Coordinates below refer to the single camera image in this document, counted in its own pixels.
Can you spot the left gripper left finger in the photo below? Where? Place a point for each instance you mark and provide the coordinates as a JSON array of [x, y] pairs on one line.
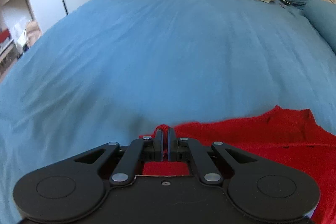
[[120, 165]]

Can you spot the white shelf unit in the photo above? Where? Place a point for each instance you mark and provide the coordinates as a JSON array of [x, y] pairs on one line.
[[16, 14]]

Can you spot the red knit garment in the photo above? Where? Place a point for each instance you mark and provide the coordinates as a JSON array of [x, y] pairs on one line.
[[290, 137]]

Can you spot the blue rolled duvet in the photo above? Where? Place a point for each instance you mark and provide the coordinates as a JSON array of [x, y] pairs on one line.
[[322, 15]]

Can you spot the blue bed sheet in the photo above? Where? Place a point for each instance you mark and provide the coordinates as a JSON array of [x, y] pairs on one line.
[[115, 69]]

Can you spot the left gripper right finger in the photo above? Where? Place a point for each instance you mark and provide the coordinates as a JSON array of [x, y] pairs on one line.
[[217, 164]]

